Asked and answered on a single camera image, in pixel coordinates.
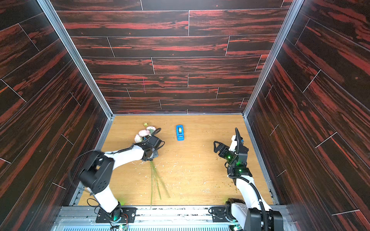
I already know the artificial flower bouquet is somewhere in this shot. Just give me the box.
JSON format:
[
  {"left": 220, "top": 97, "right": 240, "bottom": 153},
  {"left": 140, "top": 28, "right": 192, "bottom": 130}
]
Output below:
[{"left": 135, "top": 123, "right": 170, "bottom": 206}]

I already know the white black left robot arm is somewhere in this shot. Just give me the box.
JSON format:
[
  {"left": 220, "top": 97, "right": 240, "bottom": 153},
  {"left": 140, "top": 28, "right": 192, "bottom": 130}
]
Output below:
[{"left": 79, "top": 135, "right": 165, "bottom": 223}]

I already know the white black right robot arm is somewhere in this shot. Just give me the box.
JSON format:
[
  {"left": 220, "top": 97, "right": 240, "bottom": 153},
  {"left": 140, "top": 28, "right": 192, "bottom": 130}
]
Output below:
[{"left": 214, "top": 128, "right": 284, "bottom": 231}]

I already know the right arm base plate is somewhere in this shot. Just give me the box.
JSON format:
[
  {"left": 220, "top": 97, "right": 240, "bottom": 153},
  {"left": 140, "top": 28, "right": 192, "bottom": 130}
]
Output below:
[{"left": 208, "top": 206, "right": 233, "bottom": 223}]

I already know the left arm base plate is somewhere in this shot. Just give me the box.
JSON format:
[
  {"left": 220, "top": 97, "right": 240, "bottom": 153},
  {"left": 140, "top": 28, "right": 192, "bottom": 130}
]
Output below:
[{"left": 95, "top": 207, "right": 137, "bottom": 224}]

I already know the blue tape dispenser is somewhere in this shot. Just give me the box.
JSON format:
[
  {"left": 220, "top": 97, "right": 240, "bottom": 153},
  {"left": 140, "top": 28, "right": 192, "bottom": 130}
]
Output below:
[{"left": 176, "top": 125, "right": 185, "bottom": 141}]

